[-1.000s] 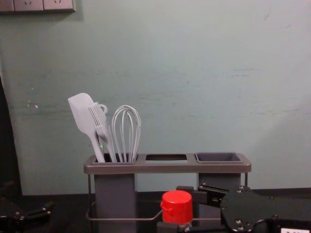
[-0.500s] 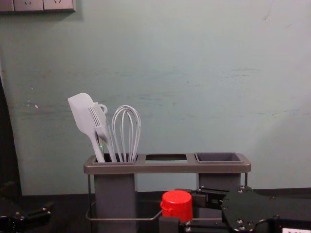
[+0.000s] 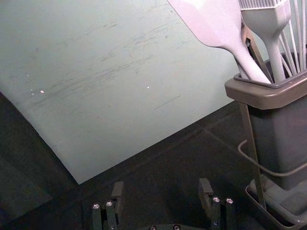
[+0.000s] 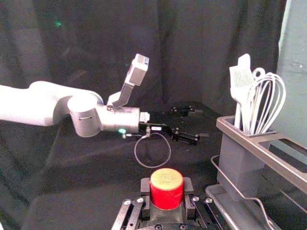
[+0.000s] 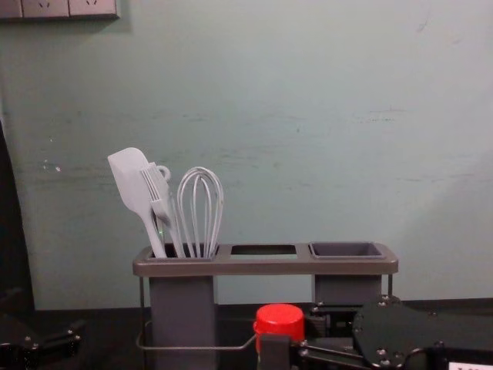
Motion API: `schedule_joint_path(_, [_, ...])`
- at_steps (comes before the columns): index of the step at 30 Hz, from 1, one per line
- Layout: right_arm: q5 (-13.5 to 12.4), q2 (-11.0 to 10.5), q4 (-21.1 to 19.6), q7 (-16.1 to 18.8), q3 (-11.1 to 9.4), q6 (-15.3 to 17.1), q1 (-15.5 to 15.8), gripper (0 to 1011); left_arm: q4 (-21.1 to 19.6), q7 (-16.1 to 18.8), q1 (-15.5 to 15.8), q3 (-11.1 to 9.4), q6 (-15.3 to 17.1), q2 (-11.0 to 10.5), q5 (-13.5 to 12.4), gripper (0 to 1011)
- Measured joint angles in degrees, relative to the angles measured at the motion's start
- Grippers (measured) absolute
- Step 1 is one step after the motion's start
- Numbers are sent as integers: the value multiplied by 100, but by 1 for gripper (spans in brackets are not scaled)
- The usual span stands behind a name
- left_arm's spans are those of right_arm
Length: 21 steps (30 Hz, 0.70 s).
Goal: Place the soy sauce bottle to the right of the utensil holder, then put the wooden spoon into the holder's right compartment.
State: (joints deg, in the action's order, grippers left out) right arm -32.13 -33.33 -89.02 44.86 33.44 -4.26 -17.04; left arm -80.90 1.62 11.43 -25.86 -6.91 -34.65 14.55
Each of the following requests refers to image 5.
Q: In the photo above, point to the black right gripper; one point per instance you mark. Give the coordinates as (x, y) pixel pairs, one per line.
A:
(454, 356)

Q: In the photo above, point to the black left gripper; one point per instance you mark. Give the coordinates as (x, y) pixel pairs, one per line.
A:
(13, 352)

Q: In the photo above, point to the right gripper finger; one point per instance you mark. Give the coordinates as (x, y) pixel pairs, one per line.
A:
(275, 352)

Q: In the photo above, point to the black table cloth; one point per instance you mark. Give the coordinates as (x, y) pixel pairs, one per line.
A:
(111, 327)

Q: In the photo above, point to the black rack with steel bars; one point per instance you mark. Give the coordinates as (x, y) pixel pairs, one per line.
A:
(265, 266)

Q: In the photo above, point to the black curved object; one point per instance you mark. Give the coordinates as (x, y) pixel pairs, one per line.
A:
(11, 231)

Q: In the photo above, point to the short grey utensil cup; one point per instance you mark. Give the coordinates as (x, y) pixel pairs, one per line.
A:
(343, 250)

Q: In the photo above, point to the tall grey utensil cup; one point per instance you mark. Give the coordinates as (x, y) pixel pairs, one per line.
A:
(181, 308)

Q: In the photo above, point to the pale grey whisk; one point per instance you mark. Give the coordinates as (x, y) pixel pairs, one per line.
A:
(200, 216)

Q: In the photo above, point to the pale grey silicone spatula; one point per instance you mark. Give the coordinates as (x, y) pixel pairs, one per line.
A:
(129, 173)

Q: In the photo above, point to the pale grey silicone brush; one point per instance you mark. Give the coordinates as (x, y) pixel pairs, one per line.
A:
(152, 189)

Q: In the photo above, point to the white wall socket panel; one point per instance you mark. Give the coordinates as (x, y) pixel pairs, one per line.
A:
(58, 8)

